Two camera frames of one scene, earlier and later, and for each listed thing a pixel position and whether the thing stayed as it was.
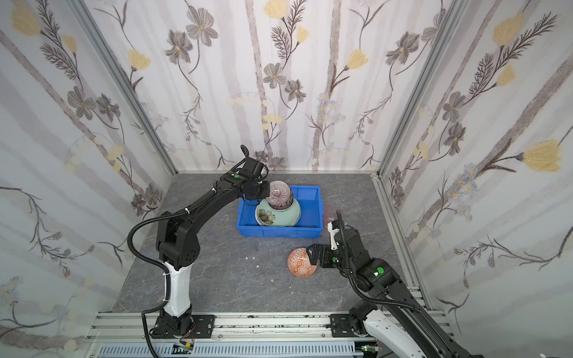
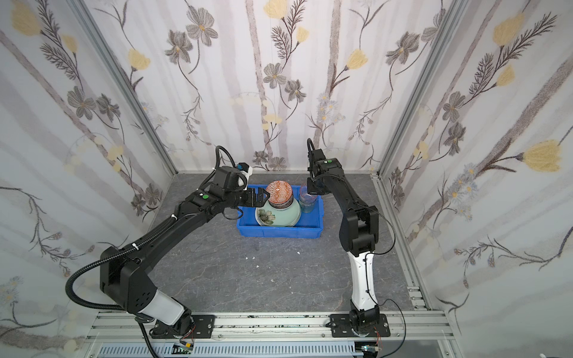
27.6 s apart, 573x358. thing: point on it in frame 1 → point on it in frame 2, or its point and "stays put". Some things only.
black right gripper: x=322 y=254 → x=313 y=187
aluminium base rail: x=245 y=327 stays put
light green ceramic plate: x=265 y=216 stays put
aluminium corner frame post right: x=452 y=20 stays put
